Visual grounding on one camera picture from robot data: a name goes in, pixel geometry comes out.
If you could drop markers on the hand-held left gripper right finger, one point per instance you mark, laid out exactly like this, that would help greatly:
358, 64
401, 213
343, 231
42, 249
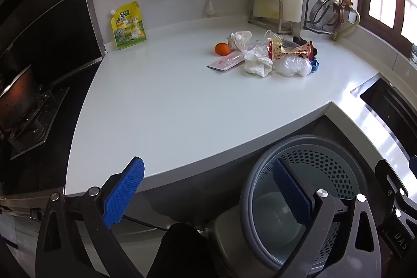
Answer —
293, 195

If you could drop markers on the person's dark trouser leg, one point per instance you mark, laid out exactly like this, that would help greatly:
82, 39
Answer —
180, 252

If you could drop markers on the metal cutting board rack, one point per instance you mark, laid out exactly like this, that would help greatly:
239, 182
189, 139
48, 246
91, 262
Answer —
280, 9

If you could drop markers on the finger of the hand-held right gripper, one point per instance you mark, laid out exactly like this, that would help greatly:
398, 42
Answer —
413, 162
392, 182

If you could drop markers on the orange mandarin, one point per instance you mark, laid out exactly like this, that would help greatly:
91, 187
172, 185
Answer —
222, 49

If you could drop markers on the grey perforated waste bin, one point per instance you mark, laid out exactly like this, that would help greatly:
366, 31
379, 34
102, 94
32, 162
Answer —
325, 160

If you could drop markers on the dark wok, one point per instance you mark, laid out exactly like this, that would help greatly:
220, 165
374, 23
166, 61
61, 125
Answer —
16, 92

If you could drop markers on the black cloth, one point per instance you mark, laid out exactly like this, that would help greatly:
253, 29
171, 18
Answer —
299, 41

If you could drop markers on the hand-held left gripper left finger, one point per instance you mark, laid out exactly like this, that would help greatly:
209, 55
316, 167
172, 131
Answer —
125, 191

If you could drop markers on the steel kitchen sink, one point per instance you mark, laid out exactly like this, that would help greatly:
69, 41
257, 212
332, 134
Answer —
387, 108

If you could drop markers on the black range hood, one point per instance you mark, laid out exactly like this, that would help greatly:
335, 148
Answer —
49, 20

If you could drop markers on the yellow seasoning pouch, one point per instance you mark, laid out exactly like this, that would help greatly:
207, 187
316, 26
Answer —
128, 27

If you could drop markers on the black gas stove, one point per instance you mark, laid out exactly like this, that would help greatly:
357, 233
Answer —
75, 95

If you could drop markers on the crumpled white tissue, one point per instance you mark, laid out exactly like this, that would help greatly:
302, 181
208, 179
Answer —
257, 63

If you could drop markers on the red snack wrapper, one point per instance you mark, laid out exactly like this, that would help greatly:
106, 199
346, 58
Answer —
290, 51

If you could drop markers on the printed paper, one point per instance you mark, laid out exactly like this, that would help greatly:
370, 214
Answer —
237, 40

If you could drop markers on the pink toothbrush package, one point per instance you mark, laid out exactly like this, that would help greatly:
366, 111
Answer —
226, 62

